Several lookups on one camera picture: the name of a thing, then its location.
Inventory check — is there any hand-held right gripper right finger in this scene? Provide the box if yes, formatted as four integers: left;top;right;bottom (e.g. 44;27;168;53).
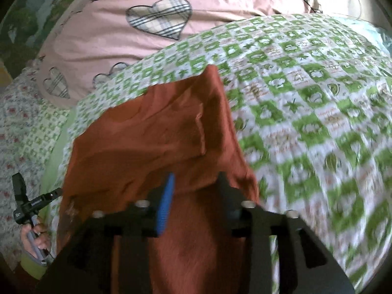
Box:
217;172;356;294

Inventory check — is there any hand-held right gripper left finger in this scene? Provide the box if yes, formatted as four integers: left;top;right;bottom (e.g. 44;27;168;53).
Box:
35;172;176;294

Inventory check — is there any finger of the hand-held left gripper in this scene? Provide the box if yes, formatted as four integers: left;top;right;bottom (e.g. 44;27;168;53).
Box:
37;188;63;210

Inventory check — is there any rust brown small garment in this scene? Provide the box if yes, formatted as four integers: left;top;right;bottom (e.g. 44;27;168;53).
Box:
57;64;263;294

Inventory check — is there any person's left forearm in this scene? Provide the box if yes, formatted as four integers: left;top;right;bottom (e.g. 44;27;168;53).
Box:
19;249;47;280

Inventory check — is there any person's left hand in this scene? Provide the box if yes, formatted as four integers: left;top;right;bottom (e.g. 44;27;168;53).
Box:
21;223;51;253

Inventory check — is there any green checked printed blanket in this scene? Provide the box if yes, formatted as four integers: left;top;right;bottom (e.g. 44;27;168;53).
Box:
40;14;392;294

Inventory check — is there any pink quilt with plaid hearts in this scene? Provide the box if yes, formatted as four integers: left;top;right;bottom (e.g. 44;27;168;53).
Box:
37;0;326;109

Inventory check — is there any green blue printed cloth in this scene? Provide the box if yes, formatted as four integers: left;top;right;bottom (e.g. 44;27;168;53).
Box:
0;0;72;78

